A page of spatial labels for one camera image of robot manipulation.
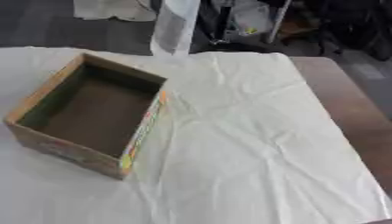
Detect open tan cardboard box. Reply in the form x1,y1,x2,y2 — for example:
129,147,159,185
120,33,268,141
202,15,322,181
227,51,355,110
3,52,171,181

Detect black tripod stand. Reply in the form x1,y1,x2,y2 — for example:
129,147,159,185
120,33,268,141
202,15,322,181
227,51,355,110
206,0,238,46

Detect clear plastic bag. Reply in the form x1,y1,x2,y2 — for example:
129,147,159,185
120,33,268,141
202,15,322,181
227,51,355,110
229,0,276,37

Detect silver metal pole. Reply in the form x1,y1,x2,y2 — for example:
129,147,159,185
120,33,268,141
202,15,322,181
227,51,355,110
264,0,294,45

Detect pale crumpled cloth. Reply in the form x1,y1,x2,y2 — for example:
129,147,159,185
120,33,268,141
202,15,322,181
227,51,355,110
72,0,158,23

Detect black office chair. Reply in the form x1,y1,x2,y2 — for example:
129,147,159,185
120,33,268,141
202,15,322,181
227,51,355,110
317,0,392,62

